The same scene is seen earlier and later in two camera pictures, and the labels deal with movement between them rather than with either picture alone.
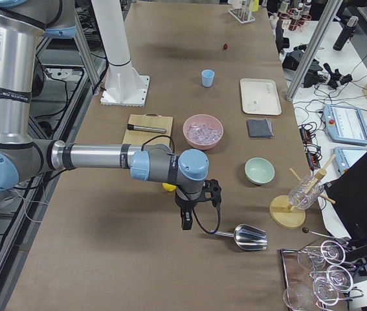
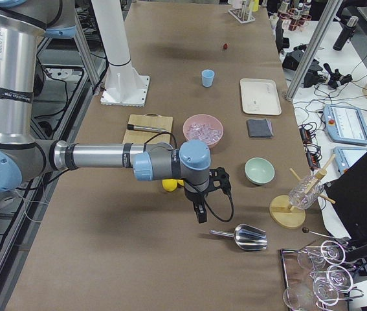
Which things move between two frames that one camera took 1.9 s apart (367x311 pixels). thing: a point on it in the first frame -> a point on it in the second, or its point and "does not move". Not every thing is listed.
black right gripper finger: x=186 y=218 -> x=200 y=208
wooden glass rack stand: x=289 y=217 does not move
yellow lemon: x=168 y=187 does not move
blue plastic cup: x=208 y=78 does not move
